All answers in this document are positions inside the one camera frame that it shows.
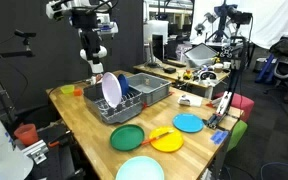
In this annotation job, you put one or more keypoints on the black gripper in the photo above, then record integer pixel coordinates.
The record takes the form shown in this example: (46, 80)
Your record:
(84, 18)

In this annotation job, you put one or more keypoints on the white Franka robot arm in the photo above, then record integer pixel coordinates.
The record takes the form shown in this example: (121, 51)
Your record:
(96, 67)

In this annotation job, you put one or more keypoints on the lilac white plate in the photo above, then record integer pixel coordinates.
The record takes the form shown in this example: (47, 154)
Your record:
(111, 89)

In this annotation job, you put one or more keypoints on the dark blue plate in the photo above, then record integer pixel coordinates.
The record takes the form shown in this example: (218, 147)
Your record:
(124, 83)

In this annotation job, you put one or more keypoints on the grey dish drying rack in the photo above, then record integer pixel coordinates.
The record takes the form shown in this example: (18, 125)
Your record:
(124, 115)

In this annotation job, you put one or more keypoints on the green plastic plate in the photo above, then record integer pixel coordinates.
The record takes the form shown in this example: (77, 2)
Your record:
(127, 137)

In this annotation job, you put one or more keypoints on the blue plastic plate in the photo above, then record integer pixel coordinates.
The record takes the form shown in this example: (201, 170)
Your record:
(188, 122)

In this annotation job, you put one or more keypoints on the yellow plastic plate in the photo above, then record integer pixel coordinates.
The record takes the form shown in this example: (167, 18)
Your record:
(169, 143)

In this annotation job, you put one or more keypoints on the light teal plastic plate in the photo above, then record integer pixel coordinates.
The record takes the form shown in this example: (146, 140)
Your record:
(140, 170)

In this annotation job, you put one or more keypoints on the brown wooden spoon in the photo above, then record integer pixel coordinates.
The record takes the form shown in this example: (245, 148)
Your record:
(99, 78)

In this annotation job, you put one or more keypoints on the small orange plastic cup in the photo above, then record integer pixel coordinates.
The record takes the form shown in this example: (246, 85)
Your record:
(78, 92)

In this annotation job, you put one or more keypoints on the wooden side table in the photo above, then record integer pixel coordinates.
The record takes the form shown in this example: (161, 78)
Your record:
(150, 69)

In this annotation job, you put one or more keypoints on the grey plastic tub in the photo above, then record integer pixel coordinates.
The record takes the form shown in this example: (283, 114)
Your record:
(150, 88)

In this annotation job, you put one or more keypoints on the small black box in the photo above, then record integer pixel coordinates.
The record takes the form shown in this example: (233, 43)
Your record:
(169, 70)

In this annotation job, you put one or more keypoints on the black keyboard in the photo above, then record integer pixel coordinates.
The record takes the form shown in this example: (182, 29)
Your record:
(174, 63)

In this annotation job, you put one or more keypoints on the black boom tripod stand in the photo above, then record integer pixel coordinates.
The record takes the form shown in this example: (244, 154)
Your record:
(7, 54)

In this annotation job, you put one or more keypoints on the yellow toy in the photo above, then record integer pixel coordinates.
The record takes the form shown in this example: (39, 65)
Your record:
(187, 74)

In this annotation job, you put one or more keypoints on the large red orange cup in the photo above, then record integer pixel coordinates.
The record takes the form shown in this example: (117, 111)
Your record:
(26, 135)

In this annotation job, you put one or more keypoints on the grey tilted tray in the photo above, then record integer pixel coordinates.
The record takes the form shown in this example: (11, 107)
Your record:
(200, 53)

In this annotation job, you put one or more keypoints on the black white headset device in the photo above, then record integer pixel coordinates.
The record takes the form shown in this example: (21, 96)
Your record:
(208, 75)

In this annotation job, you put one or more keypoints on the white paper cup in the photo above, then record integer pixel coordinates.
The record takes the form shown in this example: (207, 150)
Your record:
(218, 67)

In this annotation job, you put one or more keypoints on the blue tripod rig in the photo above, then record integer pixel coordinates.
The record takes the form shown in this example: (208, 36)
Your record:
(222, 15)

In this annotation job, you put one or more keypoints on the white rounded dome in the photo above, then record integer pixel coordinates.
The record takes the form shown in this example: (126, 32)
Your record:
(0, 156)

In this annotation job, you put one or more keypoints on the blue tape patch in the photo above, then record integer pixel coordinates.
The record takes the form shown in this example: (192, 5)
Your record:
(219, 137)

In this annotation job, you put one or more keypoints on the green stool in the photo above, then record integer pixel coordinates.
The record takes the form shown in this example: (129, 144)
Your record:
(239, 131)

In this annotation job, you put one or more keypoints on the white hanging sheet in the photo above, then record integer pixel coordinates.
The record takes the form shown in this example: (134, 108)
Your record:
(270, 20)

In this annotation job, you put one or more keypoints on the black jacket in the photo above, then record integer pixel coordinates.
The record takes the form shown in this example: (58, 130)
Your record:
(287, 46)

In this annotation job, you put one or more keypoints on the black office chair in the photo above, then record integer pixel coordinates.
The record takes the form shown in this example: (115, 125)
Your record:
(287, 68)

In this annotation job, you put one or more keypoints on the black camera on boom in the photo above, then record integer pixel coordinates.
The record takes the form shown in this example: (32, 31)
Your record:
(24, 34)

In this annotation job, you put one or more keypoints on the aluminium bracket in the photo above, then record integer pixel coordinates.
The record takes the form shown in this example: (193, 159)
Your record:
(35, 151)

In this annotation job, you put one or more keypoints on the black clamped camera stand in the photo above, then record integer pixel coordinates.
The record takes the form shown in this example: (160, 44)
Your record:
(214, 121)

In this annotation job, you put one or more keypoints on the black camera on stand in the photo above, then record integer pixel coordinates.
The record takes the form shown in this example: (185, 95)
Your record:
(240, 16)

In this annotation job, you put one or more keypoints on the blue metal frame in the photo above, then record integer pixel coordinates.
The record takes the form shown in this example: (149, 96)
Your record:
(265, 68)

